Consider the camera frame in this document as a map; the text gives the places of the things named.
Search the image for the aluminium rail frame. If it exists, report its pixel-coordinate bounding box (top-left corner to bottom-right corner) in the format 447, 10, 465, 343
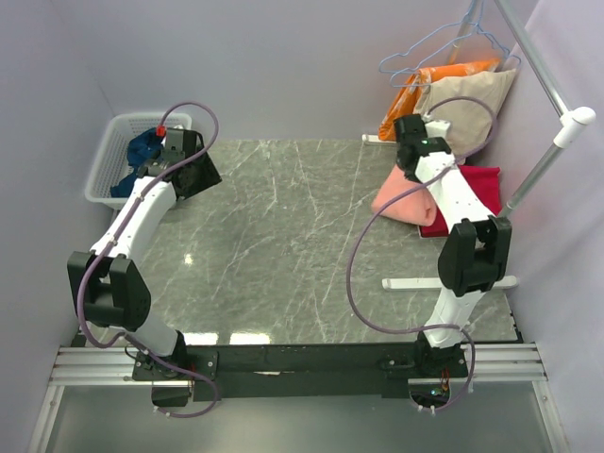
27, 344, 570, 452

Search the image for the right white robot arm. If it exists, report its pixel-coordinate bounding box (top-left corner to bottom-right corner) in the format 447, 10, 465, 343
394, 114, 512, 377

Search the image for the beige hanging garment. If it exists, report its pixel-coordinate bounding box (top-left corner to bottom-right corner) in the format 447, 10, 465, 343
413, 69, 516, 156

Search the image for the orange hanging garment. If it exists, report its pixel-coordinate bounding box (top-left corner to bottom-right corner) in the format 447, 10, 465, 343
378, 58, 501, 142

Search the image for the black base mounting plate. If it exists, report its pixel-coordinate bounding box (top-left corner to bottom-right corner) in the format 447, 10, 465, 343
132, 343, 469, 407

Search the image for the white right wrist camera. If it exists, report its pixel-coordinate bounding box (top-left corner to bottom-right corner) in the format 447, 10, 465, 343
425, 120, 451, 139

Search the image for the pink t-shirt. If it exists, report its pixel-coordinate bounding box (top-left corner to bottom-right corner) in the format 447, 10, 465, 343
371, 166, 437, 227

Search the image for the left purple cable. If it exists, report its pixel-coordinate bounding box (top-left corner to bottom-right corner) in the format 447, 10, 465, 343
75, 100, 223, 419

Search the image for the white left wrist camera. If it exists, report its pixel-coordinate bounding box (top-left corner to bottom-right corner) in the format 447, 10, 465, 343
155, 125, 185, 138

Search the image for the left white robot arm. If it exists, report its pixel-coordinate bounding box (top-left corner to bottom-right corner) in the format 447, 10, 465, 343
67, 128, 222, 379

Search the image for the blue t-shirt in basket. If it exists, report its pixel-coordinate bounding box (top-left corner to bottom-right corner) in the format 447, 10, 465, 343
109, 127, 162, 198

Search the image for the blue wire hanger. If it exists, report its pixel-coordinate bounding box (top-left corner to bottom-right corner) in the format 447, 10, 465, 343
377, 1, 512, 85
378, 15, 522, 88

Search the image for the white metal clothes rack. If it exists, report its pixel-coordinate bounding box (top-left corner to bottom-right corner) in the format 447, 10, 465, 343
361, 0, 596, 294

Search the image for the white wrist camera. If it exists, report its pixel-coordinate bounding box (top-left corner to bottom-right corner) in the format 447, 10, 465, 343
425, 120, 451, 139
155, 125, 185, 138

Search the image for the white plastic laundry basket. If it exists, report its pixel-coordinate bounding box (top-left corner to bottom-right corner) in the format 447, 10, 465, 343
84, 111, 163, 210

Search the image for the red folded t-shirt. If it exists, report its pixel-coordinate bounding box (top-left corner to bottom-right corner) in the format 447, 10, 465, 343
419, 165, 502, 238

